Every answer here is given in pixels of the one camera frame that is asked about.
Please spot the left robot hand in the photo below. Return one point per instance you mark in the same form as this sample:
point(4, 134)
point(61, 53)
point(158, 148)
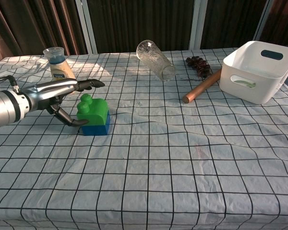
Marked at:
point(42, 90)

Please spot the green cube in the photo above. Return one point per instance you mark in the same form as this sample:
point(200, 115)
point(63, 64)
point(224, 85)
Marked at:
point(95, 110)

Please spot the blue cube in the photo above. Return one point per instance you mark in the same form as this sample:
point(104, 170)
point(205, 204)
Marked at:
point(97, 129)

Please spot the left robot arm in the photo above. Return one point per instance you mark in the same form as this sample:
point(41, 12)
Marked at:
point(3, 106)

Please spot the small beige jar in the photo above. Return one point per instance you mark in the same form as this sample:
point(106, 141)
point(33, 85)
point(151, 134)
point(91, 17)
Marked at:
point(59, 67)

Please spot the clear plastic bottle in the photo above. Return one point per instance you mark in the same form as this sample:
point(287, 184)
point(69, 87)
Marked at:
point(156, 60)

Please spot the checkered white tablecloth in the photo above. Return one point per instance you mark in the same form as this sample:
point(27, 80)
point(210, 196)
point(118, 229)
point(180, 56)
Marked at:
point(144, 153)

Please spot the bunch of dark grapes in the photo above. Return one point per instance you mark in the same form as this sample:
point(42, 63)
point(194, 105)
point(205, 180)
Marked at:
point(198, 65)

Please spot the brown wooden rolling pin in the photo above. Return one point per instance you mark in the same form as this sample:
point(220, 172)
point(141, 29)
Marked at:
point(201, 87)

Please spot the green tool in basket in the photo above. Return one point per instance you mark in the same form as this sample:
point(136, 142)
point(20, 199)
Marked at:
point(245, 83)

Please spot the white plastic basket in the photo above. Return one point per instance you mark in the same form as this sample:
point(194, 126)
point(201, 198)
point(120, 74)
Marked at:
point(256, 72)

